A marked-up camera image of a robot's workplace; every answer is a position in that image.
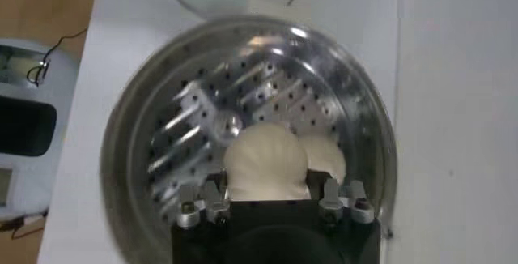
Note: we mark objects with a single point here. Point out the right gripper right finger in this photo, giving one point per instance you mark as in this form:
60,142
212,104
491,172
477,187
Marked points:
336,205

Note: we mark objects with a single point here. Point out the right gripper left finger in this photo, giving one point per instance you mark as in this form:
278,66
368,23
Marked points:
214,209

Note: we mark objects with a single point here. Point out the white steamed baozi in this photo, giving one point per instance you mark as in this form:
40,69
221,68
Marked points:
328,156
263,160

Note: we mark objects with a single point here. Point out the perforated steel steamer basket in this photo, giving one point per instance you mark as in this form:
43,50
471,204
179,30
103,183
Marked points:
283,99

